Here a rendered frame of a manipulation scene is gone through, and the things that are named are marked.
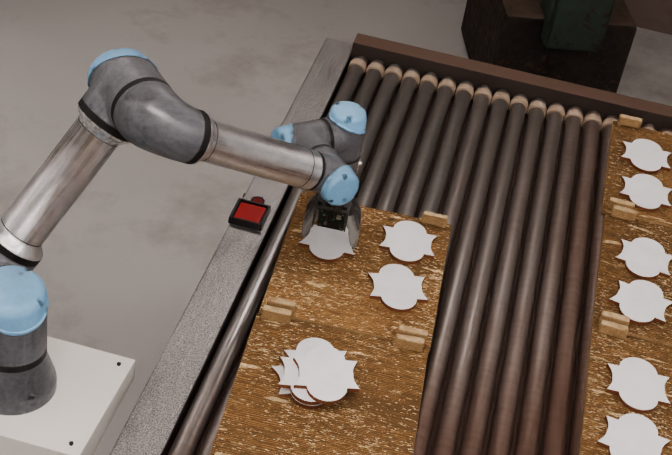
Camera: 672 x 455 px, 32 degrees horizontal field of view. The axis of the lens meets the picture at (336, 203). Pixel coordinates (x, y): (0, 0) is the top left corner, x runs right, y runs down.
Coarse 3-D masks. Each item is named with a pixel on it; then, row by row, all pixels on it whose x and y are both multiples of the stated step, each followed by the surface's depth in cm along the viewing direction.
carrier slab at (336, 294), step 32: (384, 224) 266; (448, 224) 269; (288, 256) 253; (384, 256) 257; (288, 288) 245; (320, 288) 246; (352, 288) 247; (320, 320) 238; (352, 320) 239; (384, 320) 241; (416, 320) 242
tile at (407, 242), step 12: (384, 228) 263; (396, 228) 263; (408, 228) 264; (420, 228) 264; (384, 240) 259; (396, 240) 260; (408, 240) 261; (420, 240) 261; (432, 240) 262; (396, 252) 257; (408, 252) 257; (420, 252) 258
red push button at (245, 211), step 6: (240, 204) 266; (246, 204) 266; (240, 210) 264; (246, 210) 264; (252, 210) 265; (258, 210) 265; (264, 210) 265; (234, 216) 262; (240, 216) 262; (246, 216) 263; (252, 216) 263; (258, 216) 263; (258, 222) 262
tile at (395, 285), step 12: (396, 264) 254; (372, 276) 249; (384, 276) 250; (396, 276) 250; (408, 276) 251; (384, 288) 247; (396, 288) 247; (408, 288) 248; (420, 288) 248; (384, 300) 244; (396, 300) 244; (408, 300) 245; (420, 300) 246
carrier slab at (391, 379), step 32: (256, 320) 236; (256, 352) 229; (352, 352) 232; (384, 352) 233; (416, 352) 234; (256, 384) 222; (384, 384) 226; (416, 384) 227; (224, 416) 215; (256, 416) 216; (288, 416) 217; (320, 416) 218; (352, 416) 219; (384, 416) 220; (416, 416) 221; (224, 448) 209; (256, 448) 210; (288, 448) 211; (320, 448) 212; (352, 448) 213; (384, 448) 214
